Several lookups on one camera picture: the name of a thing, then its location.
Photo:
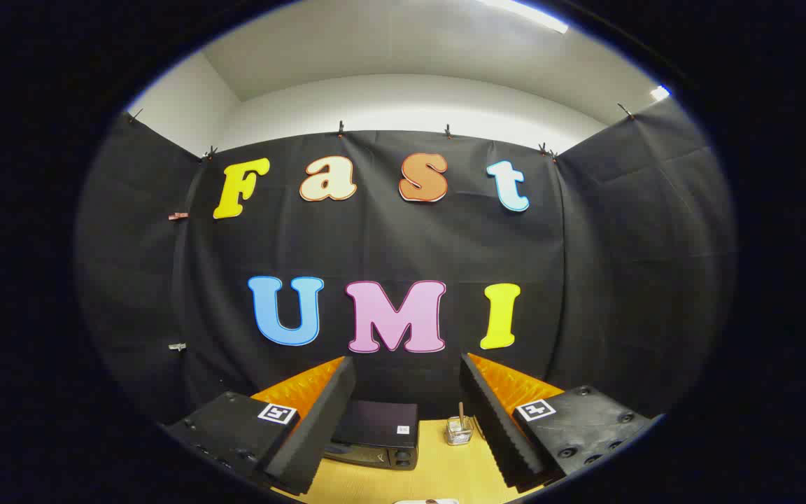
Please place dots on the toaster oven glass door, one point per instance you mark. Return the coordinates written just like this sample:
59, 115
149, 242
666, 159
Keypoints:
361, 456

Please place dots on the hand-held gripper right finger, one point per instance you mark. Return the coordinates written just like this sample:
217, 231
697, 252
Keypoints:
497, 427

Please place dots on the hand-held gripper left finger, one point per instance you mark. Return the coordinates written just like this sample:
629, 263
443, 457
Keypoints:
315, 427

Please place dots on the black toaster oven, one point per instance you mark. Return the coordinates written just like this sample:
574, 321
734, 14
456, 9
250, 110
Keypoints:
382, 423

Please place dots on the reddish clip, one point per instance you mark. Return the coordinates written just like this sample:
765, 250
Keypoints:
178, 215

